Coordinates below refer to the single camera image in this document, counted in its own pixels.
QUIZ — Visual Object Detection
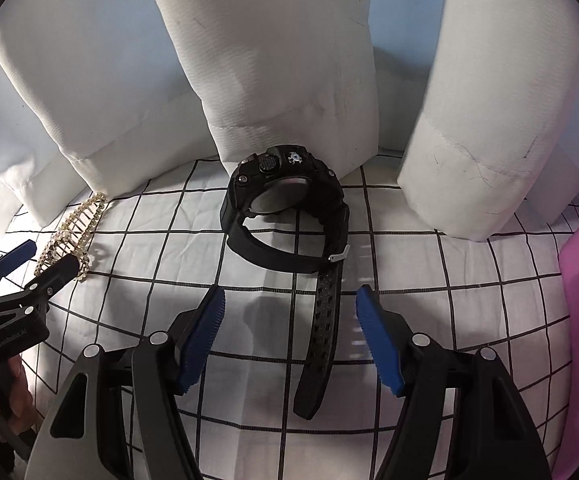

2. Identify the gold chain bracelet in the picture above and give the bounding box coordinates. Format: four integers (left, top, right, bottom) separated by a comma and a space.
34, 192, 108, 282

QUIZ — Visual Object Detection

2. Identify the black wrist watch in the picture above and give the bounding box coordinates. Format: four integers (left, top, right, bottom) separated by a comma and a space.
219, 145, 353, 419

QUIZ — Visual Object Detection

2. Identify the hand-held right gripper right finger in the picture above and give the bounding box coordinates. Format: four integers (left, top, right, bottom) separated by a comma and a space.
355, 284, 553, 480

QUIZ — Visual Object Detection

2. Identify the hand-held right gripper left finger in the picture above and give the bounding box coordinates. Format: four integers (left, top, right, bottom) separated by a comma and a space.
32, 284, 227, 480

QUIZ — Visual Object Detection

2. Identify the white black-checked tablecloth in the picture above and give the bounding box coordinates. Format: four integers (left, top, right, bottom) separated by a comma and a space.
0, 157, 576, 480

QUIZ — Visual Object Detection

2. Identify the white curtain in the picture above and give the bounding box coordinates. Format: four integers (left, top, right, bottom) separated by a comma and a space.
0, 0, 579, 242

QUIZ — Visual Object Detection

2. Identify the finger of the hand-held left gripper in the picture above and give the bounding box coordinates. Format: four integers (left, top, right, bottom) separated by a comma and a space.
0, 240, 38, 306
0, 253, 81, 319

